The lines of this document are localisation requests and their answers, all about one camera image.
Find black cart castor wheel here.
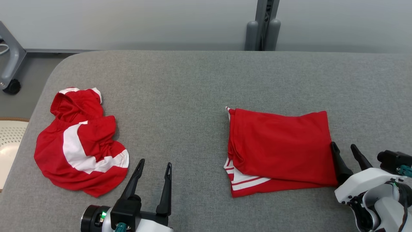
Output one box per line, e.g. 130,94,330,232
3,79,22,95

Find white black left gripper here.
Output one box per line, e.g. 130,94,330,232
80,159,174,232

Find white perforated laundry basket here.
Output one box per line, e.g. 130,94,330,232
0,117,30,190

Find grey wall base rail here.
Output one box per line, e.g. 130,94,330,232
26,49,94,54

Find red white-trimmed basketball jersey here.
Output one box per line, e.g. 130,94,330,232
224,106,338,198

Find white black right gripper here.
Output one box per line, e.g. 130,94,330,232
331,142,412,207

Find grey metal partition post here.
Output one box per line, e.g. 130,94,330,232
254,0,280,51

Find grey metal cart leg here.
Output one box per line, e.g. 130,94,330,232
0,21,27,91

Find grey cylinder post foot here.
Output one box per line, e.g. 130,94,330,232
265,19,281,51
245,21,258,51

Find red shorts with white stripe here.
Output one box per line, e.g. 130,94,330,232
34,87,130,198

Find right black cable teal plug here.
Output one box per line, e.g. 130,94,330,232
397,165,412,232

